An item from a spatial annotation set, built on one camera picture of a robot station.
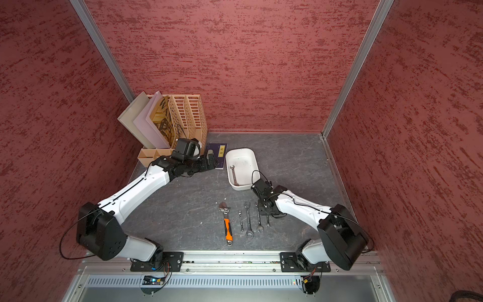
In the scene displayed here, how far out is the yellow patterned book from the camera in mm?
958

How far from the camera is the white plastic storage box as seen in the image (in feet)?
3.27

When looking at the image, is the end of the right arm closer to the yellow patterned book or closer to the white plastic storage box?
the white plastic storage box
